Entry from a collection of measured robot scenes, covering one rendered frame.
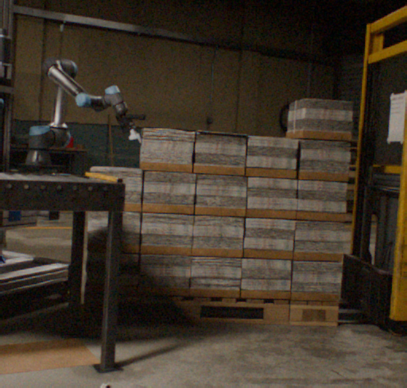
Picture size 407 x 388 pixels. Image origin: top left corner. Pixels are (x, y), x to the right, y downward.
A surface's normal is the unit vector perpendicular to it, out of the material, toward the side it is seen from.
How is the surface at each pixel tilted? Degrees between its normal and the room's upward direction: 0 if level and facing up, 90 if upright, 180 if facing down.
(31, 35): 90
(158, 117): 90
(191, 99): 90
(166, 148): 90
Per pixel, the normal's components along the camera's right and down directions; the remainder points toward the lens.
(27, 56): 0.48, 0.07
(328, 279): 0.12, 0.07
